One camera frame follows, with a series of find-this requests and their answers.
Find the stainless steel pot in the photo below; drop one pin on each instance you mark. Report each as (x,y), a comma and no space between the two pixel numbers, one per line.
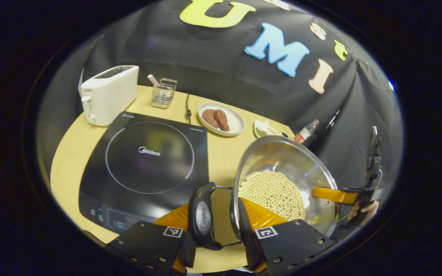
(282,157)

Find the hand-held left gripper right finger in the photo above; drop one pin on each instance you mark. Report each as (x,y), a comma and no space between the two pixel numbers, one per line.
(248,239)

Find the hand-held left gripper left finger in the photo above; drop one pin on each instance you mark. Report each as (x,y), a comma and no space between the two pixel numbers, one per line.
(188,255)

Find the white toaster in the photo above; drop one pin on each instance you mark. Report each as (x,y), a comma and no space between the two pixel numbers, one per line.
(109,94)

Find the black backdrop cloth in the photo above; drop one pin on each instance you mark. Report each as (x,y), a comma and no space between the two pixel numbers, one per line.
(205,57)

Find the black induction cooktop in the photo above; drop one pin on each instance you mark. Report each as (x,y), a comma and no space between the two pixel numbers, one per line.
(148,153)

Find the white round plate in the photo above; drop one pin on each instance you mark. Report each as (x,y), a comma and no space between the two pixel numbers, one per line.
(236,120)

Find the white divided bean dish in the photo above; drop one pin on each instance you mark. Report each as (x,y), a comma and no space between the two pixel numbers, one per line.
(261,131)

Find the brown meat slice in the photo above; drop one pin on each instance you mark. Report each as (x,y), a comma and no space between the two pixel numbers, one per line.
(208,118)
(223,120)

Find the pile of soybeans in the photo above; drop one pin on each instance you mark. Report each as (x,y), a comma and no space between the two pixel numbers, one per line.
(271,191)

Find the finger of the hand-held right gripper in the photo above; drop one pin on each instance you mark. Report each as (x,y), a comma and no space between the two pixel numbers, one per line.
(336,195)

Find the clear plastic water bottle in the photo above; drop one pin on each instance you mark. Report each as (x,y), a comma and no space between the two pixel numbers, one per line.
(306,132)

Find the pink spoon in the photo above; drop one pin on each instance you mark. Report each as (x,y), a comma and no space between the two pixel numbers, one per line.
(152,79)

